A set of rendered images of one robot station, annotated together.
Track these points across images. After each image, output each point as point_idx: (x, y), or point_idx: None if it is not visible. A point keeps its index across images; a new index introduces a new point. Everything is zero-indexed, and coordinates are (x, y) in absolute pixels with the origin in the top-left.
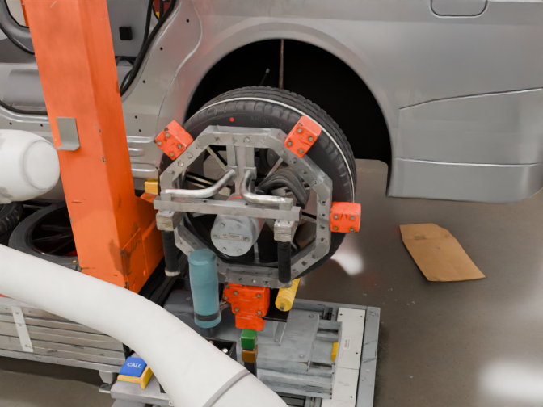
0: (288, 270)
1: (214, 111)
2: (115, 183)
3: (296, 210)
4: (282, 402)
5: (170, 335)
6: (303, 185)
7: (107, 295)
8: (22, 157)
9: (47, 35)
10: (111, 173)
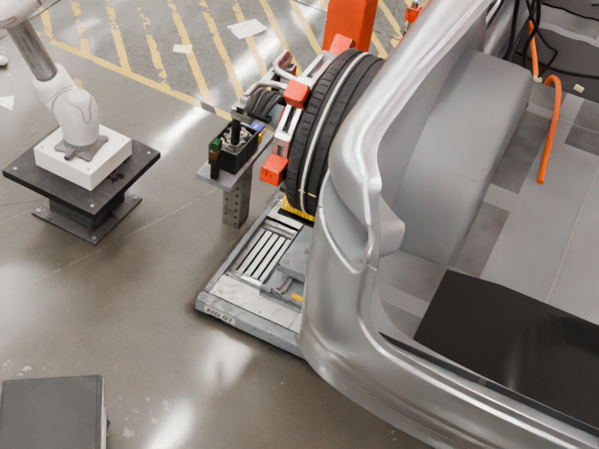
0: (231, 135)
1: (345, 50)
2: (331, 44)
3: (239, 104)
4: (19, 0)
5: None
6: (266, 110)
7: None
8: None
9: None
10: (328, 35)
